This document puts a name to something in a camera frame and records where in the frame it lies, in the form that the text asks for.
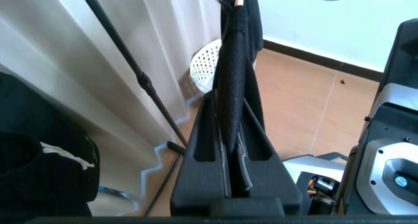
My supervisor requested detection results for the white laundry basket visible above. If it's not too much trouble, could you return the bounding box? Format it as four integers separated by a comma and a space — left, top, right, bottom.
189, 38, 223, 95

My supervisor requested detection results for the beige curtain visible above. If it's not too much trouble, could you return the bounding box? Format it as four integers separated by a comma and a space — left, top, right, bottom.
0, 0, 229, 217

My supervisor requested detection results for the black smooth garment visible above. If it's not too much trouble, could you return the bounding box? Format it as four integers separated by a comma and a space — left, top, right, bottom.
212, 0, 265, 155

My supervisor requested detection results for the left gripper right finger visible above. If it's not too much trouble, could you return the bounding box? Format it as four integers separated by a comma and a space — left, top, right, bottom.
233, 99, 303, 217

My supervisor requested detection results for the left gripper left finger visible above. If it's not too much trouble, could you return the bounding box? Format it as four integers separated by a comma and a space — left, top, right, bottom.
170, 89, 233, 217

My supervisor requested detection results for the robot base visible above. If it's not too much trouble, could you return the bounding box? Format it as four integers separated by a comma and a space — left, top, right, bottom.
282, 18, 418, 217

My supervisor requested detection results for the black clothes rack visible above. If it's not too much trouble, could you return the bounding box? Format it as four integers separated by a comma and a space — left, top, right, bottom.
77, 0, 189, 217

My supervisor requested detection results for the black knit garment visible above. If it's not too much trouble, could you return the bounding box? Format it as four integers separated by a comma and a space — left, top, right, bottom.
0, 72, 101, 217

